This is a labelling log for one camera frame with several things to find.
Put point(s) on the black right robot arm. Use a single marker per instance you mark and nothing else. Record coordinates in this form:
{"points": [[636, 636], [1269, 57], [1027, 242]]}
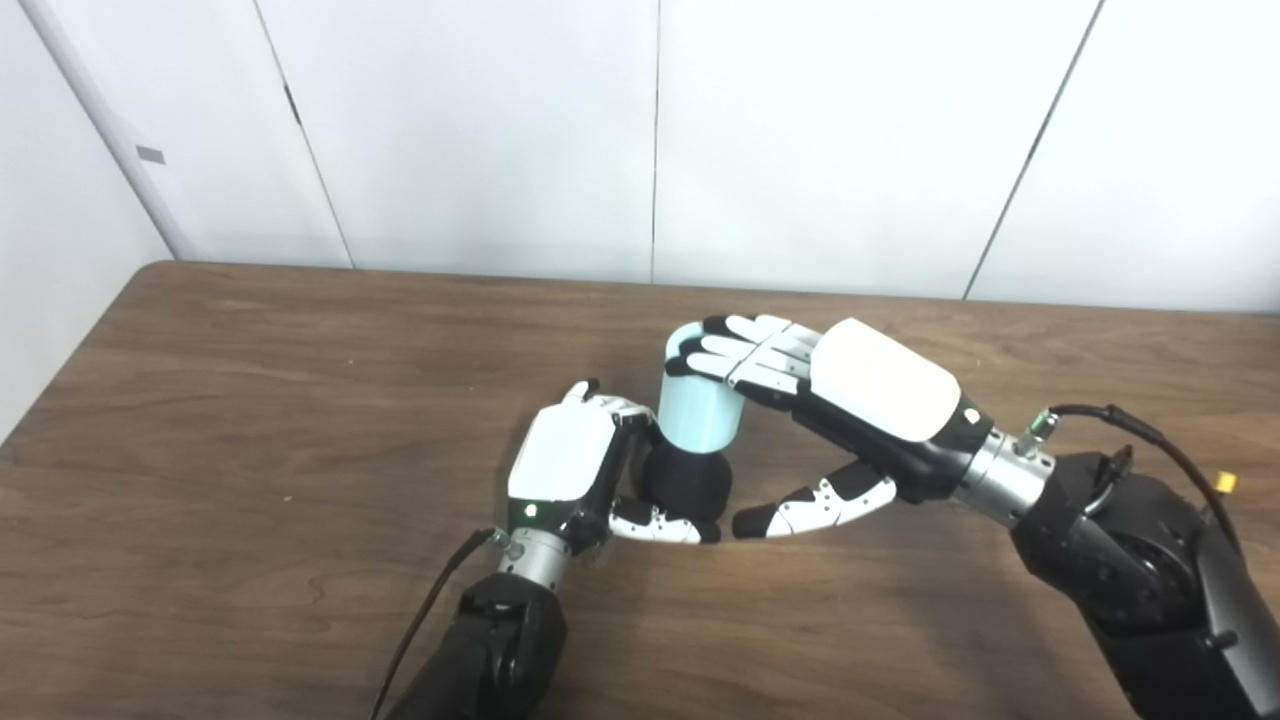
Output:
{"points": [[1130, 570]]}

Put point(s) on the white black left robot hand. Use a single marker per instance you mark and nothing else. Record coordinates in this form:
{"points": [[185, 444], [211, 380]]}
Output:
{"points": [[560, 455]]}

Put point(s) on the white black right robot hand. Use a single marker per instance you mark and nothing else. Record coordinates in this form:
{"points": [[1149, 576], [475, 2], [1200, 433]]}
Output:
{"points": [[880, 390]]}

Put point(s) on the black funnel-shaped nozzle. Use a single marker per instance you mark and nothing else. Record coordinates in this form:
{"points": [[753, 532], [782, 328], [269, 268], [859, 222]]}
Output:
{"points": [[690, 485]]}

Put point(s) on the grey wall label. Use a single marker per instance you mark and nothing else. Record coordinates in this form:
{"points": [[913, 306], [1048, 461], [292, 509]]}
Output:
{"points": [[150, 155]]}

